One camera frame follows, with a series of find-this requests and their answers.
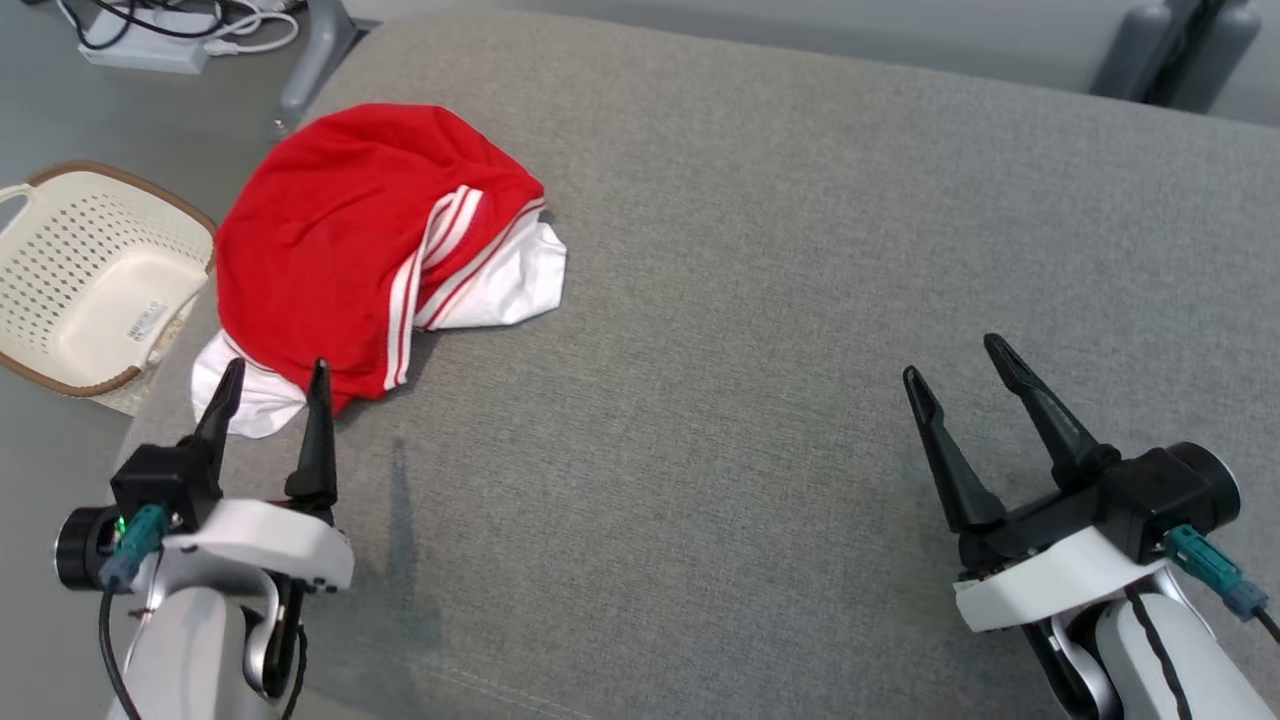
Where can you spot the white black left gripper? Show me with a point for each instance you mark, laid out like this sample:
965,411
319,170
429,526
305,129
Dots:
260,535

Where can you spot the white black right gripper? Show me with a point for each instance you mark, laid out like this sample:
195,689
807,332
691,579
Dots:
1060,580

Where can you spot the red Bulls 23 jersey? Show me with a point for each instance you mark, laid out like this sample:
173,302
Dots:
330,220

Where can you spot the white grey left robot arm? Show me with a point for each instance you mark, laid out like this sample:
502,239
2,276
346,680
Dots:
190,650

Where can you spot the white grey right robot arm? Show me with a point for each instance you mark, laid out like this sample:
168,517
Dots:
1200,670

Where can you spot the cream perforated laundry basket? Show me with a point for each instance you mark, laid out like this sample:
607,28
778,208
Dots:
60,260

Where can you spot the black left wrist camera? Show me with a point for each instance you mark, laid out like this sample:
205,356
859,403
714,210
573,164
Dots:
160,485

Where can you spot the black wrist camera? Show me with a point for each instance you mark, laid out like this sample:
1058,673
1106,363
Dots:
1165,495
160,485

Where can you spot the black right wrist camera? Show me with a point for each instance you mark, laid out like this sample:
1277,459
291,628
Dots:
1165,495

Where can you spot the grey metal frame leg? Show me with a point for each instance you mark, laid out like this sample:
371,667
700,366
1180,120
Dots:
320,50

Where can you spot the grey metal partition post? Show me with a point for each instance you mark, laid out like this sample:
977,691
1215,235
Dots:
1130,50

